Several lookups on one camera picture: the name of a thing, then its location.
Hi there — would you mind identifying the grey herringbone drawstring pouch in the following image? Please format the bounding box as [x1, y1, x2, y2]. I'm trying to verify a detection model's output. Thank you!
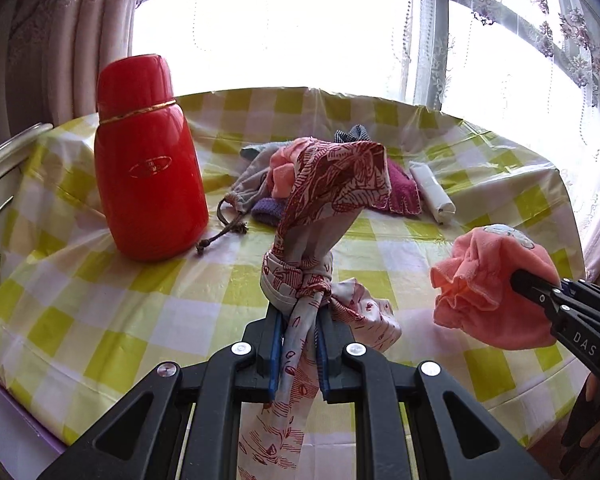
[196, 141, 290, 256]

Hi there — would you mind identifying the red patterned white cloth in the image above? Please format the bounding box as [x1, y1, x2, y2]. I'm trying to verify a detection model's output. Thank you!
[237, 138, 401, 479]

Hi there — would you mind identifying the lace sheer curtain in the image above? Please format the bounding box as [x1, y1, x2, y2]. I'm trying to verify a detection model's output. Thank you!
[131, 0, 600, 243]

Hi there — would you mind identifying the red thermos bottle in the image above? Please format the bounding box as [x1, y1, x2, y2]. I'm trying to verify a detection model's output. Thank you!
[94, 54, 209, 262]

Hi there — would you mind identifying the black white checkered mask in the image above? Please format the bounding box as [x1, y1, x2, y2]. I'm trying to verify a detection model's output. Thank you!
[334, 125, 370, 143]

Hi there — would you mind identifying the magenta knit glove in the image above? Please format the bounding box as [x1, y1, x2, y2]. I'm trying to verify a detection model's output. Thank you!
[387, 159, 422, 216]

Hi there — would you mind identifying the right hand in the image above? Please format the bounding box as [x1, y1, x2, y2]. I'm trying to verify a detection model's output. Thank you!
[559, 374, 600, 479]

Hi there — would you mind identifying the yellow checkered tablecloth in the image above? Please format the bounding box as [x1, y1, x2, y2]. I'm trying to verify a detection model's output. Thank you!
[0, 89, 586, 444]

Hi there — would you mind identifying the white wrapped packet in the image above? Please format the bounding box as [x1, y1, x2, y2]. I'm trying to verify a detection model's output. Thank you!
[410, 162, 456, 224]

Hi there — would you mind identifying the purple checkered cloth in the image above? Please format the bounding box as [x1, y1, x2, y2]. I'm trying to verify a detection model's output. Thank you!
[250, 197, 286, 228]

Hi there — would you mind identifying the pink curtain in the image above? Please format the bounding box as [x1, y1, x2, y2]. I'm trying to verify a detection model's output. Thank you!
[5, 0, 137, 132]

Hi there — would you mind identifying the pink elephant towel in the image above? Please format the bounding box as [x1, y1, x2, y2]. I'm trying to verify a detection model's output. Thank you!
[430, 224, 559, 350]

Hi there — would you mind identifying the pink fabric piece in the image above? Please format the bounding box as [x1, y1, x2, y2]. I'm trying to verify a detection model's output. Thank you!
[268, 138, 313, 200]

